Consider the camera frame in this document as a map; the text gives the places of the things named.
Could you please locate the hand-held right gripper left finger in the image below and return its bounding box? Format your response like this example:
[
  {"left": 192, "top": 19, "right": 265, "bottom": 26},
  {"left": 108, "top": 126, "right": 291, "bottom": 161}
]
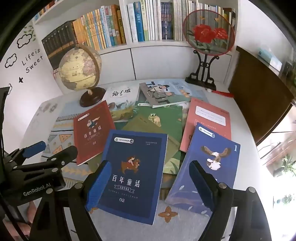
[{"left": 30, "top": 160, "right": 112, "bottom": 241}]

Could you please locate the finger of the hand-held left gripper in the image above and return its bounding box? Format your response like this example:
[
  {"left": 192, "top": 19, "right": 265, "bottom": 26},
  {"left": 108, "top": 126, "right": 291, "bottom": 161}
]
[
  {"left": 5, "top": 141, "right": 47, "bottom": 163},
  {"left": 14, "top": 146, "right": 78, "bottom": 173}
]

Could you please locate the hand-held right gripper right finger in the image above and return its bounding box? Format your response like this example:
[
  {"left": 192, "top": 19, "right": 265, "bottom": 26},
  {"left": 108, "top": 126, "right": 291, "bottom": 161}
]
[{"left": 189, "top": 160, "right": 273, "bottom": 241}]

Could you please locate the red book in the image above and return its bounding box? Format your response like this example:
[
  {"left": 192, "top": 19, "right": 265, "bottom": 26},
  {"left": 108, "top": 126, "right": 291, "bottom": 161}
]
[{"left": 73, "top": 100, "right": 116, "bottom": 166}]

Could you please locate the dark green flower book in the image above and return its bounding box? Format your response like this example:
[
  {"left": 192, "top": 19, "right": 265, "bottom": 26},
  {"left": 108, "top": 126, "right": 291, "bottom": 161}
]
[{"left": 162, "top": 137, "right": 185, "bottom": 175}]

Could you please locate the dark blue horse book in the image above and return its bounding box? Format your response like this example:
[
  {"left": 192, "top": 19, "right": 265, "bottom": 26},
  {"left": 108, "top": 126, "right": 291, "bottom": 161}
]
[{"left": 89, "top": 129, "right": 168, "bottom": 226}]

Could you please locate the olive green beetle book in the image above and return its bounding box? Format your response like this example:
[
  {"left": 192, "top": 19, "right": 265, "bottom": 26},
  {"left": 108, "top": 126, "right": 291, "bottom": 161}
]
[{"left": 122, "top": 109, "right": 183, "bottom": 163}]

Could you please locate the pink book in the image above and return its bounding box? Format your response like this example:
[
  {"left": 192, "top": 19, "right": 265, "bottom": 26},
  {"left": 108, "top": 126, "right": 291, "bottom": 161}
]
[{"left": 180, "top": 97, "right": 232, "bottom": 153}]

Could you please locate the row of yellow orange books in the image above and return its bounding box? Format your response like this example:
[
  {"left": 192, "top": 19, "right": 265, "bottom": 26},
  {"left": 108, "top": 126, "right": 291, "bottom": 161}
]
[{"left": 70, "top": 4, "right": 126, "bottom": 52}]

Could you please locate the row of white blue books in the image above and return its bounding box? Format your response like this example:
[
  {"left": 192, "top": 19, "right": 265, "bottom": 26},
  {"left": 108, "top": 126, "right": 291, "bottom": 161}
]
[{"left": 127, "top": 0, "right": 236, "bottom": 42}]

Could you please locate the patterned pale blue table mat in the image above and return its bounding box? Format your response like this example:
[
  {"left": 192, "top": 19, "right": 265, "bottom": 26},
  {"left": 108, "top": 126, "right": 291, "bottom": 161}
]
[{"left": 38, "top": 81, "right": 236, "bottom": 241}]

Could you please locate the blue eagle book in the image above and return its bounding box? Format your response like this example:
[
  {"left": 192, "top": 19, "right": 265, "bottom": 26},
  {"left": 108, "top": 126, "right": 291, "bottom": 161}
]
[{"left": 165, "top": 122, "right": 241, "bottom": 217}]

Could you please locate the white rabbit picture book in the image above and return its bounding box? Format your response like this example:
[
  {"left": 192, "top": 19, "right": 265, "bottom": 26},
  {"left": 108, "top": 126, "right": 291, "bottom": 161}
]
[{"left": 102, "top": 86, "right": 140, "bottom": 122}]

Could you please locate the green potted plant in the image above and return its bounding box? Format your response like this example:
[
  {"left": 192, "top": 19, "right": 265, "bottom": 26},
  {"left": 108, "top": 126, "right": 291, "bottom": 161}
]
[{"left": 273, "top": 155, "right": 296, "bottom": 176}]

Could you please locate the beige globe on wooden base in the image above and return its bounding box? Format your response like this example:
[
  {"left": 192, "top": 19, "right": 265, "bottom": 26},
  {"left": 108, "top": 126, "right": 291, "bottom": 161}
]
[{"left": 57, "top": 44, "right": 107, "bottom": 107}]

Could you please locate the pale illustrated paperback book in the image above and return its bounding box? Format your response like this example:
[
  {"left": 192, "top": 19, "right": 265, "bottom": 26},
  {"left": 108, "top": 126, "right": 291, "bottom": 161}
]
[{"left": 169, "top": 79, "right": 210, "bottom": 102}]

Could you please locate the red tassel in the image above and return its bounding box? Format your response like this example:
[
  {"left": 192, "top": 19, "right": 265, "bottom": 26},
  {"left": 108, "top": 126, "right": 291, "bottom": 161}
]
[{"left": 207, "top": 89, "right": 234, "bottom": 99}]

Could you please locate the grey figure illustrated book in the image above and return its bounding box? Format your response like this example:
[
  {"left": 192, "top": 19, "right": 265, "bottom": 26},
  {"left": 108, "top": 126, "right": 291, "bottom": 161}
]
[{"left": 139, "top": 81, "right": 192, "bottom": 108}]

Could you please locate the black carved fan stand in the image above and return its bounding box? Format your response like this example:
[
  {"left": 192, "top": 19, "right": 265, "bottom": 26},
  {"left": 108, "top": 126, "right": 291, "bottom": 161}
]
[{"left": 184, "top": 50, "right": 220, "bottom": 91}]

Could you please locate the teal tissue box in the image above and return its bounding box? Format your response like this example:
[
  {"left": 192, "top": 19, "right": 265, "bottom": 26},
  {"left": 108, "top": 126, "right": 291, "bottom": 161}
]
[{"left": 257, "top": 47, "right": 283, "bottom": 71}]

